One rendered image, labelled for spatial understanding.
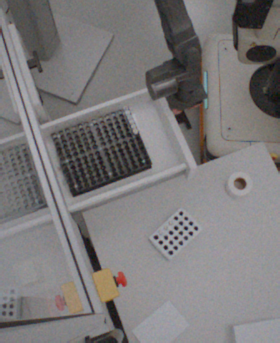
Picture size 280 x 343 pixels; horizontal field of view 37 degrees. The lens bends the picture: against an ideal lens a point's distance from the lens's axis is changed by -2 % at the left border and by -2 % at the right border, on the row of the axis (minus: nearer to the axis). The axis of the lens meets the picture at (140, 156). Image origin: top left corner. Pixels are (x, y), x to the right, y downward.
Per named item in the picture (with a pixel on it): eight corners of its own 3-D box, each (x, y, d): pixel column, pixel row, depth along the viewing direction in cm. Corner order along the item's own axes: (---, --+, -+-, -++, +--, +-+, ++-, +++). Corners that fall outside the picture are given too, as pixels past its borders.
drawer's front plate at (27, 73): (22, 42, 133) (12, 22, 123) (47, 120, 124) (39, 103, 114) (17, 45, 133) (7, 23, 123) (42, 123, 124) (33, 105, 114)
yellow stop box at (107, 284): (112, 268, 108) (111, 265, 101) (122, 295, 106) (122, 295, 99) (94, 275, 108) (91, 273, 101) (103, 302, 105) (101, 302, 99)
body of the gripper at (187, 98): (161, 92, 110) (162, 77, 104) (197, 79, 112) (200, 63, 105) (170, 113, 108) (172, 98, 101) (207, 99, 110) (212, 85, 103)
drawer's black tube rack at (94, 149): (128, 116, 123) (127, 106, 117) (152, 171, 117) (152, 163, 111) (54, 143, 120) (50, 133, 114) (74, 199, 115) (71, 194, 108)
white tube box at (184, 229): (180, 209, 121) (181, 206, 118) (201, 230, 119) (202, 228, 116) (148, 239, 119) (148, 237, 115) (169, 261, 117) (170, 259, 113)
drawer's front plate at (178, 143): (152, 91, 127) (154, 73, 117) (192, 179, 118) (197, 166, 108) (147, 93, 127) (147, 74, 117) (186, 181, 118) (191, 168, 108)
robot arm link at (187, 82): (206, 73, 97) (195, 54, 99) (178, 83, 96) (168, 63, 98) (202, 88, 104) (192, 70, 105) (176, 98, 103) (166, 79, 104)
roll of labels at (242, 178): (239, 204, 122) (242, 200, 118) (220, 189, 123) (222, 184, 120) (253, 186, 124) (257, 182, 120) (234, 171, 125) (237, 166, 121)
